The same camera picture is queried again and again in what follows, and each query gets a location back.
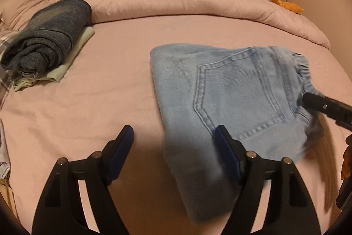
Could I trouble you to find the crumpled light cloth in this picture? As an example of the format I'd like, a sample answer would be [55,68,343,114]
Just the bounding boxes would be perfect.
[0,119,17,220]

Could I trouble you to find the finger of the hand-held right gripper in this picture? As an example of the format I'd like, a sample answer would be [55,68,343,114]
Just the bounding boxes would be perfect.
[302,93,352,131]

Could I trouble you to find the folded light green cloth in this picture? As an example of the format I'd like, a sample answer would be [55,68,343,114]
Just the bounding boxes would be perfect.
[12,26,95,92]

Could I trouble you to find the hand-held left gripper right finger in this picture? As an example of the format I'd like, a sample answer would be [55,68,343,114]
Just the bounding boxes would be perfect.
[214,125,322,235]

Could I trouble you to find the pink bed sheet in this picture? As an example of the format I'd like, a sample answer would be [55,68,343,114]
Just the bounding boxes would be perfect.
[0,13,352,235]

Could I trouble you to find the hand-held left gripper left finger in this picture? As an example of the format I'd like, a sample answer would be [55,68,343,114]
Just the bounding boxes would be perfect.
[31,125,135,235]

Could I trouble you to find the light blue denim pants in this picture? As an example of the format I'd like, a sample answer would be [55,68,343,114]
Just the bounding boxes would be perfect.
[150,43,325,223]

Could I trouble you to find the person's right hand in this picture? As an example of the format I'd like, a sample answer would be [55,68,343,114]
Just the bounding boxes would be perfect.
[340,134,352,181]

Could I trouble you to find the plaid cloth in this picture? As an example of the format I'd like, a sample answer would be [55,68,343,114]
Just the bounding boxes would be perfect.
[0,28,20,109]

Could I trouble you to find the folded dark blue sweater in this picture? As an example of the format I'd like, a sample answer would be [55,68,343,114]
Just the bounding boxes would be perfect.
[1,0,92,79]

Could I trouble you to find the pink quilted duvet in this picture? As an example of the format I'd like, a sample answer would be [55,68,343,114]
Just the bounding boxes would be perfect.
[0,0,331,50]

